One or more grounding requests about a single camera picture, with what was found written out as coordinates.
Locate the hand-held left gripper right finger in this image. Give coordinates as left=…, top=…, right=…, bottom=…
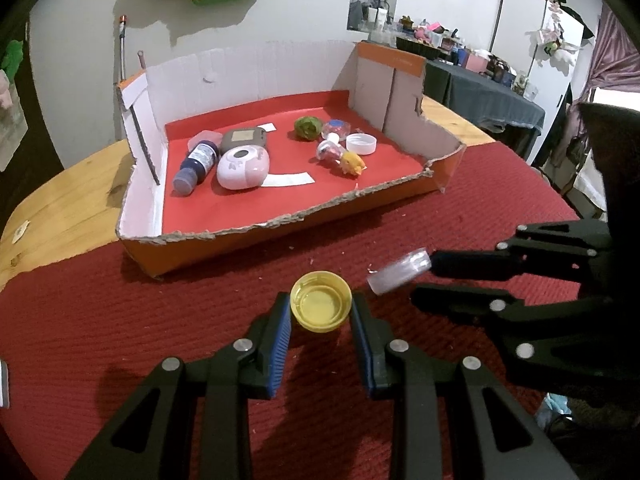
left=350, top=292, right=581, bottom=480

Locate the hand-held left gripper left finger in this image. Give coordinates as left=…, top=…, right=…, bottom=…
left=65, top=292, right=293, bottom=480

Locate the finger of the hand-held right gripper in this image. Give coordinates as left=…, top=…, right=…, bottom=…
left=410, top=282, right=616, bottom=367
left=430, top=220, right=616, bottom=281

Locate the yellow bottle cap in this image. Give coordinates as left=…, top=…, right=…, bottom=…
left=290, top=271, right=353, bottom=333

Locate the clear plastic lid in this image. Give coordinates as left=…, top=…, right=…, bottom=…
left=367, top=246, right=432, bottom=295

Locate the orange cardboard box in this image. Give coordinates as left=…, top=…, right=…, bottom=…
left=116, top=40, right=467, bottom=281

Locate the small yellow toy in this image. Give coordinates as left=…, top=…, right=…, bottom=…
left=340, top=151, right=367, bottom=177

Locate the white ribbed cap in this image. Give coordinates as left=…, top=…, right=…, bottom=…
left=346, top=133, right=377, bottom=155

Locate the pink rounded case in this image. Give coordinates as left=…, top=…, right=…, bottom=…
left=216, top=145, right=271, bottom=191

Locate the dark blue bottle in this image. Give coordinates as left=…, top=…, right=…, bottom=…
left=172, top=141, right=221, bottom=196

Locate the grey rounded case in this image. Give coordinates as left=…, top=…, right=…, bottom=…
left=220, top=127, right=268, bottom=153

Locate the green fuzzy toy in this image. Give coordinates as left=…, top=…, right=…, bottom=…
left=293, top=116, right=322, bottom=141

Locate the clear plastic cup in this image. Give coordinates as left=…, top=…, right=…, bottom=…
left=187, top=130, right=223, bottom=151

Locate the person's right forearm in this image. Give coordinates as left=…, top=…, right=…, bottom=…
left=545, top=395, right=640, bottom=480

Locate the red knitted mat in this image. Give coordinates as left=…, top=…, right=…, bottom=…
left=0, top=142, right=608, bottom=480

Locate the light blue cloth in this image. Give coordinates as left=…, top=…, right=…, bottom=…
left=542, top=392, right=573, bottom=428

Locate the dark tablecloth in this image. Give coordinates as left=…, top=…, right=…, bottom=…
left=424, top=60, right=546, bottom=158

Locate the pink striped curtain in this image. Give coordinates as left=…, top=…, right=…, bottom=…
left=582, top=7, right=640, bottom=111

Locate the white flower plush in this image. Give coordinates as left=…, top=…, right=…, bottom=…
left=525, top=0, right=581, bottom=66

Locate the white refrigerator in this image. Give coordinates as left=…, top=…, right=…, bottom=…
left=492, top=0, right=588, bottom=111

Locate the dark thin rod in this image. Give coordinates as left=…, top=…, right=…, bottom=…
left=136, top=50, right=161, bottom=186

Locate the dark wooden door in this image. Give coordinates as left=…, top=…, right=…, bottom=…
left=0, top=10, right=66, bottom=221

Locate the metal pole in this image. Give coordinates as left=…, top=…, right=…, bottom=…
left=114, top=15, right=128, bottom=86

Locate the beige hanging paper bag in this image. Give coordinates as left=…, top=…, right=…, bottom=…
left=0, top=105, right=28, bottom=171

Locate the green plush toy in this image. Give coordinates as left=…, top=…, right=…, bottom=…
left=0, top=40, right=25, bottom=78

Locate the wire shelf with items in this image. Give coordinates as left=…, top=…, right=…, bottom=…
left=348, top=0, right=396, bottom=33

